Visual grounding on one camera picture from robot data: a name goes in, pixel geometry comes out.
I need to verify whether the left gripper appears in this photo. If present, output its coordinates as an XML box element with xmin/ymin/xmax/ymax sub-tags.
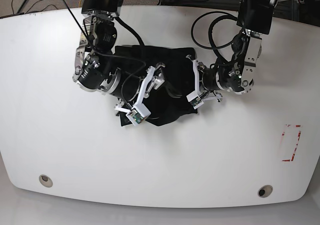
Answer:
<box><xmin>186</xmin><ymin>55</ymin><xmax>223</xmax><ymax>102</ymax></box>

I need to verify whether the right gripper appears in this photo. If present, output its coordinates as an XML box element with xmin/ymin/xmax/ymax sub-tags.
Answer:
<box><xmin>104</xmin><ymin>62</ymin><xmax>165</xmax><ymax>115</ymax></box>

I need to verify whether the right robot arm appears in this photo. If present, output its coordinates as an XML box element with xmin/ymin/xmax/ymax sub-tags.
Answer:
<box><xmin>72</xmin><ymin>0</ymin><xmax>168</xmax><ymax>120</ymax></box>

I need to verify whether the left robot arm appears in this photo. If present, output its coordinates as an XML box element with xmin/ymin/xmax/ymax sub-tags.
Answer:
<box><xmin>186</xmin><ymin>0</ymin><xmax>278</xmax><ymax>109</ymax></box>

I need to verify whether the red tape rectangle marking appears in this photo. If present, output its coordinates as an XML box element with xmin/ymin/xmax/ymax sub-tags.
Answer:
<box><xmin>279</xmin><ymin>124</ymin><xmax>302</xmax><ymax>162</ymax></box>

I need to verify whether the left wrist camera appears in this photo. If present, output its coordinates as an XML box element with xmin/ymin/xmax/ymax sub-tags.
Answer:
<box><xmin>186</xmin><ymin>91</ymin><xmax>204</xmax><ymax>110</ymax></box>

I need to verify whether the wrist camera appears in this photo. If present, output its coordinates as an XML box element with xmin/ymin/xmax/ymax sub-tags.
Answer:
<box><xmin>125</xmin><ymin>106</ymin><xmax>151</xmax><ymax>126</ymax></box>
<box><xmin>186</xmin><ymin>91</ymin><xmax>204</xmax><ymax>110</ymax></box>

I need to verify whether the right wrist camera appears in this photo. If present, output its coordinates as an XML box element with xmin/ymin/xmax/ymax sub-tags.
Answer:
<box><xmin>125</xmin><ymin>106</ymin><xmax>151</xmax><ymax>126</ymax></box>

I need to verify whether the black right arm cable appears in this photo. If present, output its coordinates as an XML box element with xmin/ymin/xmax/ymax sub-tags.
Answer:
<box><xmin>53</xmin><ymin>0</ymin><xmax>147</xmax><ymax>103</ymax></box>

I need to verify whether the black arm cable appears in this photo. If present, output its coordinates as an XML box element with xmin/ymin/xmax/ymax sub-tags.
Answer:
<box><xmin>191</xmin><ymin>11</ymin><xmax>247</xmax><ymax>66</ymax></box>
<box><xmin>53</xmin><ymin>0</ymin><xmax>147</xmax><ymax>103</ymax></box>

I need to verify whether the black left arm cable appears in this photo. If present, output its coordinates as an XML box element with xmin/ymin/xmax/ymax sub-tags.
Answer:
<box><xmin>191</xmin><ymin>11</ymin><xmax>247</xmax><ymax>66</ymax></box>

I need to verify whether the right table cable grommet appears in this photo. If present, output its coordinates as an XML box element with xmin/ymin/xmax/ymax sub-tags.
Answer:
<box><xmin>257</xmin><ymin>185</ymin><xmax>273</xmax><ymax>198</ymax></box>

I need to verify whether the table cable grommet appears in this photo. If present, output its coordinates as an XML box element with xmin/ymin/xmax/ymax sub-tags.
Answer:
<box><xmin>257</xmin><ymin>185</ymin><xmax>273</xmax><ymax>198</ymax></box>
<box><xmin>39</xmin><ymin>174</ymin><xmax>53</xmax><ymax>188</ymax></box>

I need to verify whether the left table cable grommet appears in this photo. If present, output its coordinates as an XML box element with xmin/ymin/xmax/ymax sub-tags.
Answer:
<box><xmin>39</xmin><ymin>174</ymin><xmax>53</xmax><ymax>188</ymax></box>

